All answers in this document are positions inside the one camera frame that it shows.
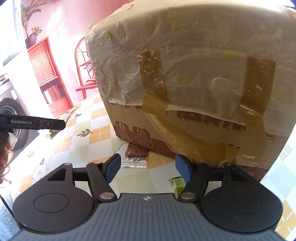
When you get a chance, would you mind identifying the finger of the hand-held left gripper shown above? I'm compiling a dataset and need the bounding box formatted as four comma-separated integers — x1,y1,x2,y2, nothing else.
35,117,66,130

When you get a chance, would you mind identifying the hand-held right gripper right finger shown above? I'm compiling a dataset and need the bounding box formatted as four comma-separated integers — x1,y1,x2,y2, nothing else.
174,155,256,201

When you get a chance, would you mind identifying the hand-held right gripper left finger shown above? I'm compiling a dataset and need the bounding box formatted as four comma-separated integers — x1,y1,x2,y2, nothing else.
46,153,122,202

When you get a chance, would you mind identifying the dark green snack packet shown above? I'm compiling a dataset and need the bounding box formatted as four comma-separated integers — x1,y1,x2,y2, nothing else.
46,107,80,139

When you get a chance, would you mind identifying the brown snack packet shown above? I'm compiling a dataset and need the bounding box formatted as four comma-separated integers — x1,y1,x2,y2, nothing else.
121,142,148,168

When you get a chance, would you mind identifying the brown cardboard box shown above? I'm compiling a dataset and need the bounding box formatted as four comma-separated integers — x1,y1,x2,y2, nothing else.
85,0,296,182

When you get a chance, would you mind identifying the clear plastic bag liner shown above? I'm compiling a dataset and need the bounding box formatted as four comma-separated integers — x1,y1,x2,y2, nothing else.
85,0,296,137

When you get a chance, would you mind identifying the person's left hand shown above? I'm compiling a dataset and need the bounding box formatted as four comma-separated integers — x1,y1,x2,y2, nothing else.
0,133,18,186

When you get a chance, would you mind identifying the light green snack packet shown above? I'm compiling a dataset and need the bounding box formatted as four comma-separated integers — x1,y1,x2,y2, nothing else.
168,176,186,200

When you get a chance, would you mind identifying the checked flower tablecloth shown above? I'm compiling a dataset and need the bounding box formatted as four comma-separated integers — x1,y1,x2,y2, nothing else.
10,91,296,232

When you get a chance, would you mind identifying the printed room wall backdrop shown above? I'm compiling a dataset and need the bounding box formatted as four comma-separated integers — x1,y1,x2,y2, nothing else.
14,0,139,118

